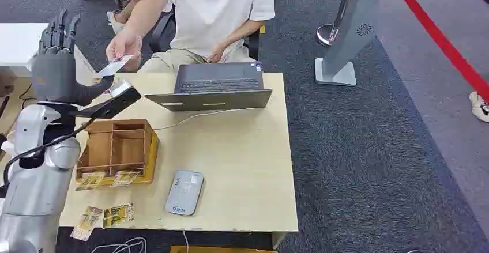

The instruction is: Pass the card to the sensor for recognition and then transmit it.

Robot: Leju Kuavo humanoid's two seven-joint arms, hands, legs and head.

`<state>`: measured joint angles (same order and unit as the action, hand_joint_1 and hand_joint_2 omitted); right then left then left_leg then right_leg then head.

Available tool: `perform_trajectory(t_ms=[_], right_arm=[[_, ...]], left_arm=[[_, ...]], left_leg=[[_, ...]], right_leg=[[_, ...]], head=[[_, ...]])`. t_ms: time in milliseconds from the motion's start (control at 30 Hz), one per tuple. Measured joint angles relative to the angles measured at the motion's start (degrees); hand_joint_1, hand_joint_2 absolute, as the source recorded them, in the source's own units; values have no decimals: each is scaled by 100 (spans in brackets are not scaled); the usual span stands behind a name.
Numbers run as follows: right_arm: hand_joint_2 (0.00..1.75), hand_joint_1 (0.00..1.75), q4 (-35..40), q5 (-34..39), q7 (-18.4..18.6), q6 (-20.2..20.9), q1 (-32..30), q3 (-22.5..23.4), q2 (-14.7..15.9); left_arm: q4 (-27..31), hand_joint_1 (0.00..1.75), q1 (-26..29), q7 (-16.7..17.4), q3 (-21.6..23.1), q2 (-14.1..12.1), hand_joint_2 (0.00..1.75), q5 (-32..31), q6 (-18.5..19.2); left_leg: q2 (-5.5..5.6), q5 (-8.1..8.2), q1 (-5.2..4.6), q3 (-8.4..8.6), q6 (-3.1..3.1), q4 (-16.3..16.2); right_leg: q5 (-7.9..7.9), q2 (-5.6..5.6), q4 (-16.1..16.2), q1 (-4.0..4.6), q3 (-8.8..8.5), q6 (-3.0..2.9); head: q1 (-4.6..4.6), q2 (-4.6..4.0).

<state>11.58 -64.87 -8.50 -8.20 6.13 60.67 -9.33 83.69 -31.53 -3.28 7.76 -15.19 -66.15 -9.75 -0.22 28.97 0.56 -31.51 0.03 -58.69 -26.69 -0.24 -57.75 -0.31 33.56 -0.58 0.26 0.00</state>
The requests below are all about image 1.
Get grey card reader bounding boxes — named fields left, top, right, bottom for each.
left=164, top=169, right=205, bottom=217

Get wooden card box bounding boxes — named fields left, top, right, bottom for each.
left=76, top=118, right=160, bottom=186

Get white side table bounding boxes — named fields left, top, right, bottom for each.
left=0, top=22, right=96, bottom=86

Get white card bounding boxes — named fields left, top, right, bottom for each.
left=95, top=55, right=134, bottom=79

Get gold printed card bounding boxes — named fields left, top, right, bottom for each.
left=103, top=202, right=135, bottom=229
left=111, top=170, right=143, bottom=188
left=70, top=206, right=104, bottom=242
left=75, top=171, right=107, bottom=192

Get white floor cables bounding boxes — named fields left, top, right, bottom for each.
left=90, top=236, right=148, bottom=253

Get white laptop cable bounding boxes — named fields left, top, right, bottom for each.
left=152, top=107, right=268, bottom=132

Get grey laptop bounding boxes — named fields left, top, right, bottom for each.
left=144, top=61, right=273, bottom=112

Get person's right hand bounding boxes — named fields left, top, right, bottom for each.
left=106, top=29, right=143, bottom=73

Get red floor tape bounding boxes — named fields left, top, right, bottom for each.
left=386, top=0, right=489, bottom=104

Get chrome stanchion post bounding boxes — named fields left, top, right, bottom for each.
left=316, top=0, right=356, bottom=47

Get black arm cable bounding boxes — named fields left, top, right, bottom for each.
left=0, top=116, right=96, bottom=199

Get black office chair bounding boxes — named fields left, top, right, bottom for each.
left=148, top=5, right=266, bottom=62

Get person's left hand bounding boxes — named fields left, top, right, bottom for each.
left=206, top=43, right=231, bottom=64

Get person's foot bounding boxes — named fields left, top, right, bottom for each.
left=469, top=90, right=489, bottom=123

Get black floor cable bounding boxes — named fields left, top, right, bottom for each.
left=18, top=82, right=38, bottom=109

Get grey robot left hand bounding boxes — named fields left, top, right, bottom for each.
left=31, top=10, right=115, bottom=107

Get grey kiosk stand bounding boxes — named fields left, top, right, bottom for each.
left=314, top=0, right=381, bottom=88

